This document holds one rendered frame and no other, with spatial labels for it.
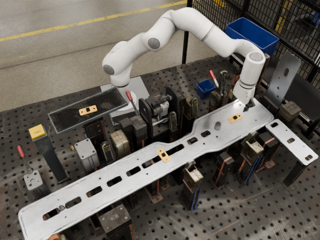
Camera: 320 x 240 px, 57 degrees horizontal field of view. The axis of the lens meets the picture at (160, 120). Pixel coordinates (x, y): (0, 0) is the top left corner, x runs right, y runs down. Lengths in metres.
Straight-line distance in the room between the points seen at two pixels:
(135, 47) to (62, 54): 2.27
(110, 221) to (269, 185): 0.96
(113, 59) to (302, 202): 1.31
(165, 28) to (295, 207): 1.20
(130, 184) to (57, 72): 2.31
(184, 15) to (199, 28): 0.08
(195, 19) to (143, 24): 2.77
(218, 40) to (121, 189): 0.80
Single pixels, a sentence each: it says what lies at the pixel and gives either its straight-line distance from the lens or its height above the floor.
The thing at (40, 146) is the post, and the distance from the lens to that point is 1.52.
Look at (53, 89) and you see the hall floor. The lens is 3.34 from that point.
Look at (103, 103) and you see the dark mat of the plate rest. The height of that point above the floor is 1.16.
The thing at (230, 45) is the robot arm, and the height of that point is 1.47.
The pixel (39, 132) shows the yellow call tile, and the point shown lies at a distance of 1.48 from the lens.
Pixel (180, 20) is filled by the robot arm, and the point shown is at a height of 1.54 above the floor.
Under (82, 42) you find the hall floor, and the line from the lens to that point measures 3.86.
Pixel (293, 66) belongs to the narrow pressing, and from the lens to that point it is 1.64.
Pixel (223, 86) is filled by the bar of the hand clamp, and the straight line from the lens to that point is 1.67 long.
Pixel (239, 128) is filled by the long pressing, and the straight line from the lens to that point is 1.65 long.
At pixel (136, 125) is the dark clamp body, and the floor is 1.08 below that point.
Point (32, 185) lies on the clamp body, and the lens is 1.46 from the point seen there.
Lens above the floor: 2.28
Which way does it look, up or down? 52 degrees down
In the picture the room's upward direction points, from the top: 1 degrees clockwise
